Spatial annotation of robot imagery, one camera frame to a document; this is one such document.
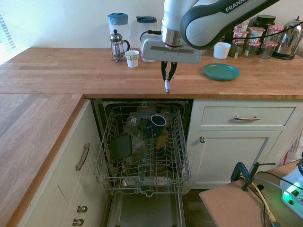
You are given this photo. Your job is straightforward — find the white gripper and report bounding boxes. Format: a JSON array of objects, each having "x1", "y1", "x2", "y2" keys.
[{"x1": 141, "y1": 37, "x2": 202, "y2": 82}]

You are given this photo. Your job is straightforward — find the white-handled metal fork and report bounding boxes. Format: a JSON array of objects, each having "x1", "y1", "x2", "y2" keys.
[{"x1": 164, "y1": 68, "x2": 171, "y2": 94}]

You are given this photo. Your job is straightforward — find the white robot base green light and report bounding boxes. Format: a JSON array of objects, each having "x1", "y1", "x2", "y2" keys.
[{"x1": 280, "y1": 158, "x2": 303, "y2": 212}]

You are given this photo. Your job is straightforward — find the open dishwasher door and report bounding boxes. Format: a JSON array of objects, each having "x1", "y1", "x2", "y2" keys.
[{"x1": 105, "y1": 191, "x2": 187, "y2": 227}]

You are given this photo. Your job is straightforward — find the patterned paper cup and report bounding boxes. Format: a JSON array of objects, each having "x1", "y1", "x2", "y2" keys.
[{"x1": 125, "y1": 50, "x2": 140, "y2": 68}]

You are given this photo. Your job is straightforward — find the clear pitcher dark-blue lid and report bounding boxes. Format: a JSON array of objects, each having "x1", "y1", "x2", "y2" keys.
[{"x1": 135, "y1": 16, "x2": 159, "y2": 52}]

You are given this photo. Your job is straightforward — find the teal plate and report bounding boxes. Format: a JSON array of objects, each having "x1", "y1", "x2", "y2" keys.
[{"x1": 203, "y1": 63, "x2": 241, "y2": 82}]

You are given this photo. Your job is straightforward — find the dark blue mug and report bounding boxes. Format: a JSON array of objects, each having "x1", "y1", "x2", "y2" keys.
[{"x1": 144, "y1": 114, "x2": 167, "y2": 138}]

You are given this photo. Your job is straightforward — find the glass french press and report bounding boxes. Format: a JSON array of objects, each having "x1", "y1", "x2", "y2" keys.
[{"x1": 109, "y1": 29, "x2": 131, "y2": 63}]

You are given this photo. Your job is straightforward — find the clear pitcher light-blue lid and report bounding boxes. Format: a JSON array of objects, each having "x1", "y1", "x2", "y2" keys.
[{"x1": 107, "y1": 13, "x2": 130, "y2": 52}]

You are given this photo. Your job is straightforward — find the clear glass container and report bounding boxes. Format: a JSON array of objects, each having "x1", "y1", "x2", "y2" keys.
[{"x1": 124, "y1": 115, "x2": 145, "y2": 164}]

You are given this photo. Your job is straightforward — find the dark green glass jar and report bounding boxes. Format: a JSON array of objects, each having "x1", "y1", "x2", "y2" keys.
[{"x1": 228, "y1": 39, "x2": 247, "y2": 59}]

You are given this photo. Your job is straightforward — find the yogurt cup red label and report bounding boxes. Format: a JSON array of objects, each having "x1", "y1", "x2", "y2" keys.
[
  {"x1": 247, "y1": 26, "x2": 265, "y2": 44},
  {"x1": 232, "y1": 23, "x2": 250, "y2": 40}
]

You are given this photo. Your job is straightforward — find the small jar gingham lid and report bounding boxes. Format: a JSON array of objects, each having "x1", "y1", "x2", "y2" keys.
[
  {"x1": 261, "y1": 42, "x2": 277, "y2": 60},
  {"x1": 244, "y1": 42, "x2": 261, "y2": 59}
]

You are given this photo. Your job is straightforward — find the black square container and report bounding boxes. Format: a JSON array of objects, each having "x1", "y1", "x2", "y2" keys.
[{"x1": 110, "y1": 132, "x2": 132, "y2": 161}]

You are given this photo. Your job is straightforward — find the black-lidded large tub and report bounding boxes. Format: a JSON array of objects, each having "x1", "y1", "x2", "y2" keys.
[{"x1": 251, "y1": 15, "x2": 276, "y2": 32}]

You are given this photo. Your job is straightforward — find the tall jar gingham lid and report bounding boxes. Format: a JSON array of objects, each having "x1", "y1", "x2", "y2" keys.
[{"x1": 267, "y1": 25, "x2": 285, "y2": 44}]

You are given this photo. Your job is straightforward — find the stainless steel kettle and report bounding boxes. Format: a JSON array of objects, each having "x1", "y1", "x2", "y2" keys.
[{"x1": 272, "y1": 16, "x2": 303, "y2": 60}]

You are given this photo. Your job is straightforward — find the dark green c-clamp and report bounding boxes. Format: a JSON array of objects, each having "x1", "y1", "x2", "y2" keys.
[{"x1": 231, "y1": 161, "x2": 277, "y2": 192}]

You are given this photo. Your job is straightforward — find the brown mounting board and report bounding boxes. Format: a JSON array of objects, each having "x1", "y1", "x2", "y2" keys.
[{"x1": 199, "y1": 159, "x2": 303, "y2": 227}]

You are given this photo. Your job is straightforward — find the white plastic bag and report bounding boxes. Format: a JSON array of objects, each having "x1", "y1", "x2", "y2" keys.
[{"x1": 283, "y1": 129, "x2": 303, "y2": 166}]

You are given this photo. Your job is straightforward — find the window blind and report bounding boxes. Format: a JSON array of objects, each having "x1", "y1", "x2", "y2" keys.
[{"x1": 0, "y1": 13, "x2": 15, "y2": 64}]

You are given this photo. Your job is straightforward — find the metal drawer handle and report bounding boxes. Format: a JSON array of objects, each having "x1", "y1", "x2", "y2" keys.
[{"x1": 234, "y1": 115, "x2": 261, "y2": 121}]

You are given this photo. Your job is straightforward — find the grey wire dishwasher rack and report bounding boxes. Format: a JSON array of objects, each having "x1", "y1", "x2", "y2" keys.
[{"x1": 93, "y1": 100, "x2": 192, "y2": 197}]

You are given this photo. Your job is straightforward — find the metal cabinet bar handle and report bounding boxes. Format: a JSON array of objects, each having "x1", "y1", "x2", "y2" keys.
[{"x1": 75, "y1": 143, "x2": 90, "y2": 172}]

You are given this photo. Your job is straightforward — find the yellow network cable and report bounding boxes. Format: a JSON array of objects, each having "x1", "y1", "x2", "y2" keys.
[{"x1": 250, "y1": 181, "x2": 277, "y2": 223}]

